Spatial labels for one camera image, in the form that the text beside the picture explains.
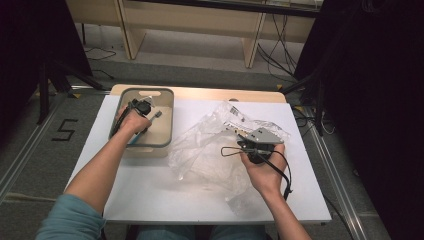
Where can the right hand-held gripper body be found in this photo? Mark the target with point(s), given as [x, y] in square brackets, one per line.
[265, 136]

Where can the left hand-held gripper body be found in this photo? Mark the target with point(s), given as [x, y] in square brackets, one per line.
[141, 106]

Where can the beige basket with grey rim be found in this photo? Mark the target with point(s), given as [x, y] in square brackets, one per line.
[165, 133]

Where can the clear plastic bag yellow smiley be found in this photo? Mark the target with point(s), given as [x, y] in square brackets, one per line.
[203, 150]

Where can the person's left hand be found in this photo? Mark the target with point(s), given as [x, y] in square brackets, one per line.
[131, 123]

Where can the person's right hand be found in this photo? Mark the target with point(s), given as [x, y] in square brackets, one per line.
[266, 176]

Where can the black metal stand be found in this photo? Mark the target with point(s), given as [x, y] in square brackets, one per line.
[43, 93]
[320, 100]

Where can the white board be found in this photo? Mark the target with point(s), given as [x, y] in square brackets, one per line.
[150, 186]

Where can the person's right leg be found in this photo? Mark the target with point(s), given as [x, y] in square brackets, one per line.
[240, 233]

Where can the long wooden desk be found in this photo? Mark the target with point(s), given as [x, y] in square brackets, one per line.
[186, 20]

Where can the black curtain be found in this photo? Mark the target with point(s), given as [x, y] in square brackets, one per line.
[30, 40]
[383, 100]

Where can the person's teal sleeve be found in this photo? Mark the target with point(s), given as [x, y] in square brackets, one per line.
[71, 218]

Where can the metal floor rail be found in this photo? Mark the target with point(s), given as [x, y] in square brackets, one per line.
[20, 163]
[346, 208]

